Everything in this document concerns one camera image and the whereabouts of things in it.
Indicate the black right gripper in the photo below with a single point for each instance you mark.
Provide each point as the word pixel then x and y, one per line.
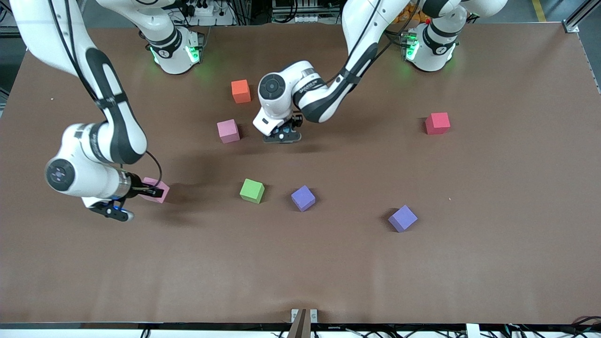
pixel 140 188

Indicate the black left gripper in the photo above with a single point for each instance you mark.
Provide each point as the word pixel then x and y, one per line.
pixel 295 122

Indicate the light pink foam cube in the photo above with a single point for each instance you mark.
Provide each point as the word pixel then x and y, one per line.
pixel 159 199

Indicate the purple foam cube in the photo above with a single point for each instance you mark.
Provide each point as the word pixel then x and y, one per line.
pixel 303 198
pixel 403 218

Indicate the green foam cube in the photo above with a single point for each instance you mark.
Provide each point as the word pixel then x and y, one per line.
pixel 252 190

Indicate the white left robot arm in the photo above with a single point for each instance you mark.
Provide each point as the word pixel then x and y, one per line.
pixel 361 28

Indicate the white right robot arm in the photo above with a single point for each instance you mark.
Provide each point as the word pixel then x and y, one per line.
pixel 28 28

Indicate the orange foam cube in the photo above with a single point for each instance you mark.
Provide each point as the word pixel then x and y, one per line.
pixel 241 91

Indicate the white power strip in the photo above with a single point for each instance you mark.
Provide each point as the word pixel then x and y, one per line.
pixel 300 19
pixel 204 8

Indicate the black table edge strip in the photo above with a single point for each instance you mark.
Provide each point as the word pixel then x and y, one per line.
pixel 141 326

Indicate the red foam cube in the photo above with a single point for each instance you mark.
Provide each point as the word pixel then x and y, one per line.
pixel 437 123

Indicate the orange toy pile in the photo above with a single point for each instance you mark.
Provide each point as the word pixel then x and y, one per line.
pixel 408 16

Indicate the brown table mat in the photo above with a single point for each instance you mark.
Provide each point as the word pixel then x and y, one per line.
pixel 422 272

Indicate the brown support pole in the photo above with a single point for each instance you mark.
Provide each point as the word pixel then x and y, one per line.
pixel 300 326

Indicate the small metal bracket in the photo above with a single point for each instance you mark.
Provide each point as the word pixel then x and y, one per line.
pixel 313 315

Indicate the aluminium frame post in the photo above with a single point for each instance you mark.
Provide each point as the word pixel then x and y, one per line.
pixel 575 21

